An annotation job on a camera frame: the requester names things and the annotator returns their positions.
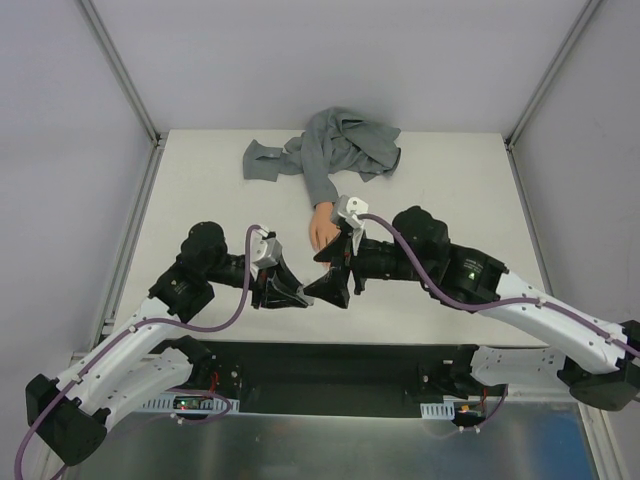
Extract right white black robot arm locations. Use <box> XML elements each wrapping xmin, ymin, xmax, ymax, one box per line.
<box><xmin>304</xmin><ymin>199</ymin><xmax>639</xmax><ymax>411</ymax></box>

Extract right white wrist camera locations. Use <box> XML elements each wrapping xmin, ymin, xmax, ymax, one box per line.
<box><xmin>330</xmin><ymin>195</ymin><xmax>369</xmax><ymax>255</ymax></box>

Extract aluminium frame post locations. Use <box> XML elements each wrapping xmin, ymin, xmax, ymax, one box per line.
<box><xmin>74</xmin><ymin>0</ymin><xmax>163</xmax><ymax>146</ymax></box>
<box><xmin>504</xmin><ymin>0</ymin><xmax>605</xmax><ymax>152</ymax></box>

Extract left aluminium frame post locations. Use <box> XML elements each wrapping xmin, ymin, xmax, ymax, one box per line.
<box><xmin>74</xmin><ymin>0</ymin><xmax>163</xmax><ymax>146</ymax></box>

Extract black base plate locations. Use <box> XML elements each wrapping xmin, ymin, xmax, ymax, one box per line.
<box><xmin>184</xmin><ymin>341</ymin><xmax>504</xmax><ymax>418</ymax></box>

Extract right aluminium frame post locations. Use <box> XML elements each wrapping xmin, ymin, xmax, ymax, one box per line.
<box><xmin>504</xmin><ymin>0</ymin><xmax>605</xmax><ymax>152</ymax></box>

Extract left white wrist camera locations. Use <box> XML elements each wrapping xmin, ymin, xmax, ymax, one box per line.
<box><xmin>249</xmin><ymin>226</ymin><xmax>282</xmax><ymax>280</ymax></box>

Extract grey crumpled shirt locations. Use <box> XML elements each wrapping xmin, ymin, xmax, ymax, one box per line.
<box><xmin>242</xmin><ymin>107</ymin><xmax>401</xmax><ymax>206</ymax></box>

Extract mannequin hand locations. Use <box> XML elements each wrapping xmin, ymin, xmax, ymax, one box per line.
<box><xmin>309</xmin><ymin>202</ymin><xmax>340</xmax><ymax>252</ymax></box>

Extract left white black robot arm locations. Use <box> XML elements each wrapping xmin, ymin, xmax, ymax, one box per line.
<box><xmin>25</xmin><ymin>221</ymin><xmax>313</xmax><ymax>466</ymax></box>

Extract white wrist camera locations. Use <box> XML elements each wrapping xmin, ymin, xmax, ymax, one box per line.
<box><xmin>330</xmin><ymin>195</ymin><xmax>369</xmax><ymax>255</ymax></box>
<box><xmin>249</xmin><ymin>226</ymin><xmax>282</xmax><ymax>280</ymax></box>

